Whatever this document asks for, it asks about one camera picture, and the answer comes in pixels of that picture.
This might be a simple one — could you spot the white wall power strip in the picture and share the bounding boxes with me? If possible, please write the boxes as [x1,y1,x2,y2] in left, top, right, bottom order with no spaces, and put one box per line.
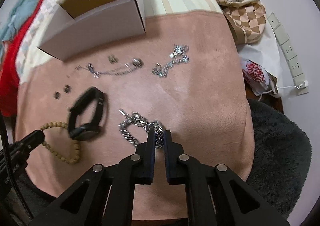
[267,12,309,95]

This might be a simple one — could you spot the pink striped table blanket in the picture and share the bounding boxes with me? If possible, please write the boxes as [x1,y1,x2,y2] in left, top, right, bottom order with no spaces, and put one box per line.
[15,0,254,197]

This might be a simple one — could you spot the black fitness band watch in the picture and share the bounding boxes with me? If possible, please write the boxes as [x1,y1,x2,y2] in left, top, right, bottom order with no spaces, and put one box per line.
[68,87,108,141]

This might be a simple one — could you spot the brown checkered cloth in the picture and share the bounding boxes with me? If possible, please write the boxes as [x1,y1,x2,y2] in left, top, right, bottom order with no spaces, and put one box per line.
[216,0,267,44]

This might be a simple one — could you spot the red printed plastic bag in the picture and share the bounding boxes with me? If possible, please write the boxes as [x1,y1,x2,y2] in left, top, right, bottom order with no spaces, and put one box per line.
[241,58,270,95]

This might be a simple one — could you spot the thick silver chain necklace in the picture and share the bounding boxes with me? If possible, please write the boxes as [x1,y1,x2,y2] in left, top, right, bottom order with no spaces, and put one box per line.
[118,108,166,150]

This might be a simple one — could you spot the teal quilt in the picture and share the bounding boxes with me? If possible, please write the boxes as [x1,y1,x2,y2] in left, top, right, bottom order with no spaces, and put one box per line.
[0,0,75,49]

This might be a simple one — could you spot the silver crystal bracelet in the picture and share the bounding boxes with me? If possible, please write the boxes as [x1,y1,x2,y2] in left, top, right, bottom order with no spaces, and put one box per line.
[151,44,190,79]

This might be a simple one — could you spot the checkered bed sheet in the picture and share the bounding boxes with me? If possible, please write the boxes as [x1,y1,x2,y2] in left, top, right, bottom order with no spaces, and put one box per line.
[15,0,66,84]

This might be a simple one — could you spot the wooden bead bracelet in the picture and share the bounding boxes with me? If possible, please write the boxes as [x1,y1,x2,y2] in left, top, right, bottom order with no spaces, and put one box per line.
[39,121,82,165]

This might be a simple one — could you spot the dark fluffy garment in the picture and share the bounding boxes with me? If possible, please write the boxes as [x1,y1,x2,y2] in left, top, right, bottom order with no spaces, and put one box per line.
[246,99,312,218]

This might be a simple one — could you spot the small silver earring pair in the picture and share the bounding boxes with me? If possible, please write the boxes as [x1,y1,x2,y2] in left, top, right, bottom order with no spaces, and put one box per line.
[108,54,118,64]

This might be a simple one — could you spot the white charger cable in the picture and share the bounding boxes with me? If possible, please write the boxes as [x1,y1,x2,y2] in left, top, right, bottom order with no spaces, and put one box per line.
[257,79,309,101]

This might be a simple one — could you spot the red blanket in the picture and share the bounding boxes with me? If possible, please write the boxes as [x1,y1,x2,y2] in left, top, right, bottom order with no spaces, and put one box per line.
[0,0,43,117]

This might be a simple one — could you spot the thin silver chain necklace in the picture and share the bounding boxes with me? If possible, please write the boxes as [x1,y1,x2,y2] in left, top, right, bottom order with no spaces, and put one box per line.
[75,58,145,80]

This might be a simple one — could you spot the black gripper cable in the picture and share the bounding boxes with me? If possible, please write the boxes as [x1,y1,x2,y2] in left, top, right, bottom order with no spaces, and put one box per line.
[0,110,35,221]

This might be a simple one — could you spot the white cardboard box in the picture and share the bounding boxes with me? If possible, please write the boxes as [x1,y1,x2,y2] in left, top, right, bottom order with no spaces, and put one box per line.
[38,0,145,61]

